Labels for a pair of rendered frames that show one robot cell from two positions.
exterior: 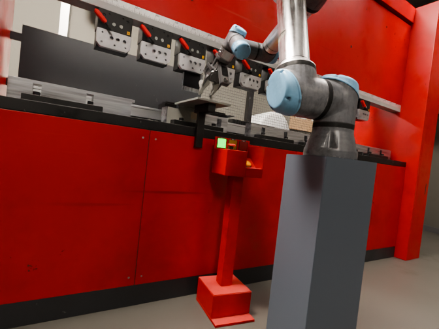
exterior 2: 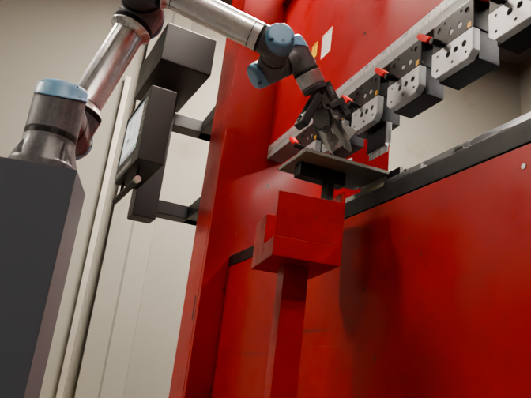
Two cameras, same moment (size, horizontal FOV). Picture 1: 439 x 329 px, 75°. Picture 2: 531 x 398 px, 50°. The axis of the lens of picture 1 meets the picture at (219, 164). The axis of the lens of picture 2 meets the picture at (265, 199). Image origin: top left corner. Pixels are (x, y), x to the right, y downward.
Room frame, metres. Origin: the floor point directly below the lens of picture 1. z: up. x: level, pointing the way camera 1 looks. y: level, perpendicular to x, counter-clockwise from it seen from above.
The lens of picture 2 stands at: (1.60, -1.40, 0.40)
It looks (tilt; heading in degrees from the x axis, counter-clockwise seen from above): 18 degrees up; 102
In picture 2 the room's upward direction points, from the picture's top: 7 degrees clockwise
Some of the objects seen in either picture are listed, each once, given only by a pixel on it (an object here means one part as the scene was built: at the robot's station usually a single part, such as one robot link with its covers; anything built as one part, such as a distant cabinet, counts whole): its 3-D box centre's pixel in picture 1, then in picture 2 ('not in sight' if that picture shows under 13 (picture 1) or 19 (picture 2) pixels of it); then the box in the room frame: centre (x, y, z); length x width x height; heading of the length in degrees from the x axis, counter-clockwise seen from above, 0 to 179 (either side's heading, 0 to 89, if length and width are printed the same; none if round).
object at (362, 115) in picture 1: (360, 109); not in sight; (2.43, -1.12, 1.26); 0.15 x 0.09 x 0.17; 123
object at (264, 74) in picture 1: (272, 83); (528, 1); (1.89, -0.28, 1.26); 0.15 x 0.09 x 0.17; 123
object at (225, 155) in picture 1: (238, 156); (296, 231); (1.41, -0.09, 0.75); 0.20 x 0.16 x 0.18; 114
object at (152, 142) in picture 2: not in sight; (144, 140); (0.49, 0.92, 1.42); 0.45 x 0.12 x 0.36; 127
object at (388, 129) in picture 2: (191, 82); (378, 141); (1.59, 0.20, 1.13); 0.10 x 0.02 x 0.10; 123
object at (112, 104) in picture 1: (76, 100); not in sight; (1.29, 0.67, 0.92); 0.50 x 0.06 x 0.10; 123
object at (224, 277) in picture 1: (229, 229); (280, 387); (1.41, -0.09, 0.39); 0.06 x 0.06 x 0.54; 24
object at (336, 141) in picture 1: (331, 141); (46, 155); (0.85, -0.32, 0.82); 0.15 x 0.15 x 0.10
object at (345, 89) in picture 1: (334, 101); (58, 110); (0.85, -0.31, 0.94); 0.13 x 0.12 x 0.14; 110
